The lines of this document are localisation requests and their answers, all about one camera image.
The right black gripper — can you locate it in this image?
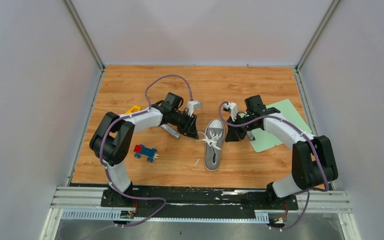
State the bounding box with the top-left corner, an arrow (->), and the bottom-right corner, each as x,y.
225,113 -> 259,143

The blue red toy car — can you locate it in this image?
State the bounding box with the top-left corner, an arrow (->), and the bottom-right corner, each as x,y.
133,144 -> 159,163

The grey canvas sneaker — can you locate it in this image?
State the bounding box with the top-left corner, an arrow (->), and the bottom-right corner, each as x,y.
203,119 -> 225,172

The silver microphone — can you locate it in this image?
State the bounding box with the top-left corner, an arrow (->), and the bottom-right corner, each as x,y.
159,124 -> 181,139

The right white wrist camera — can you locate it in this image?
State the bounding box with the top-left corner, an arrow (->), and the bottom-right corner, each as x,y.
223,102 -> 239,122

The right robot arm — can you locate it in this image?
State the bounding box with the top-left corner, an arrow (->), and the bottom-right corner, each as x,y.
218,95 -> 339,209

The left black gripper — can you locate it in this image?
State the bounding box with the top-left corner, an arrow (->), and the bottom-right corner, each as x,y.
170,110 -> 200,141

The white shoelace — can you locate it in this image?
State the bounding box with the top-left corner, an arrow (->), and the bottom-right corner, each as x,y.
197,128 -> 225,151

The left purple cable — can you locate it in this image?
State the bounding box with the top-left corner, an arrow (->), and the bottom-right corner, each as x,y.
98,74 -> 195,229

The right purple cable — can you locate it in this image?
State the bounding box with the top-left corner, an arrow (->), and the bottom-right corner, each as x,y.
218,100 -> 331,232

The yellow toy block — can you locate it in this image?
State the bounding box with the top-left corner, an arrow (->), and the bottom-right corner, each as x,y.
125,105 -> 142,115

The green clipboard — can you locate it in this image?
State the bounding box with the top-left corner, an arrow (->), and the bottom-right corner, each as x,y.
250,99 -> 315,153

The purple cable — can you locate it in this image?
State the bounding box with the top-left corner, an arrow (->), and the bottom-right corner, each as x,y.
218,100 -> 331,232
98,74 -> 195,229

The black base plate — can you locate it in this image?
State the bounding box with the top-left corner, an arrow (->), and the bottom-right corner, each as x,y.
100,185 -> 299,219

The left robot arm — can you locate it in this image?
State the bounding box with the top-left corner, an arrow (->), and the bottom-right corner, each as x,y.
89,92 -> 201,207

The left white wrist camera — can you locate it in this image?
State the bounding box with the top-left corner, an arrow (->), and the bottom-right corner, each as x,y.
186,100 -> 202,117

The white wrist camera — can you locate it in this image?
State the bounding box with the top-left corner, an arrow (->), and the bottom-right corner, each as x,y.
223,102 -> 239,122
186,100 -> 202,117

